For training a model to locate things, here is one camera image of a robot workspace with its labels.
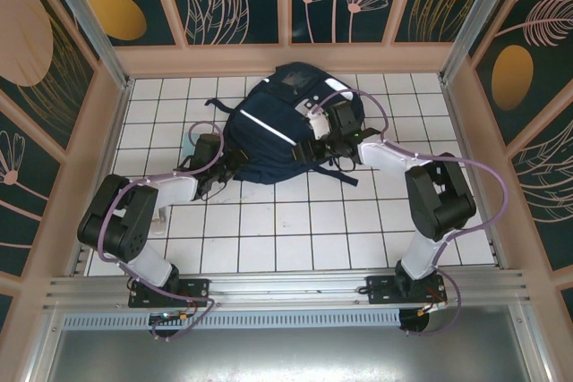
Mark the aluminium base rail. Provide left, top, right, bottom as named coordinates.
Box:
left=47, top=272, right=529, bottom=311

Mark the grey slotted cable duct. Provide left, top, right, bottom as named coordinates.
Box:
left=62, top=312, right=404, bottom=332

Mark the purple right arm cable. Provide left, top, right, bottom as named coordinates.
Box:
left=311, top=89, right=509, bottom=338

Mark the navy blue student backpack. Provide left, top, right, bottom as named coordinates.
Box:
left=204, top=62, right=366, bottom=189

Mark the grey metal sheet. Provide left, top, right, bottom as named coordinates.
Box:
left=44, top=327, right=538, bottom=382

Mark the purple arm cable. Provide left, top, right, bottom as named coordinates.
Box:
left=311, top=89, right=509, bottom=338
left=96, top=120, right=225, bottom=342

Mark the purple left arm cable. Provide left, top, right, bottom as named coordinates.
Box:
left=96, top=120, right=225, bottom=342

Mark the aluminium side rail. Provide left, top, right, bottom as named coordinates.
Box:
left=73, top=245, right=91, bottom=276
left=490, top=238, right=510, bottom=270

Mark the yellow connector with wires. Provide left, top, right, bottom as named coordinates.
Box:
left=418, top=285, right=449, bottom=318

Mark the aluminium frame post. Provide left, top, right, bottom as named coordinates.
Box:
left=37, top=0, right=134, bottom=90
left=438, top=0, right=536, bottom=84

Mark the small circuit board with wires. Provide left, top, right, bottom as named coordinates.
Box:
left=149, top=309, right=201, bottom=326

